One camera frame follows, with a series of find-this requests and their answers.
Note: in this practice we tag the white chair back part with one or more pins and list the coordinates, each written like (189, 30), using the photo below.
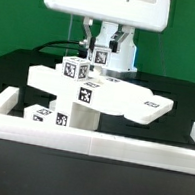
(104, 94)

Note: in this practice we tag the white U-shaped fence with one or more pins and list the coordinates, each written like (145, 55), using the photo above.
(90, 143)

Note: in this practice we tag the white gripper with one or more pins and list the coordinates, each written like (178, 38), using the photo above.
(145, 14)

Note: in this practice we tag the white chair seat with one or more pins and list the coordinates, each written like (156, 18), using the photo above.
(75, 115)

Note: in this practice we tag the white long chair part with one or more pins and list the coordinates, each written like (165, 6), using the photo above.
(93, 74)

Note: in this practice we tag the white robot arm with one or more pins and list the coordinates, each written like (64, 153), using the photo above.
(110, 26)

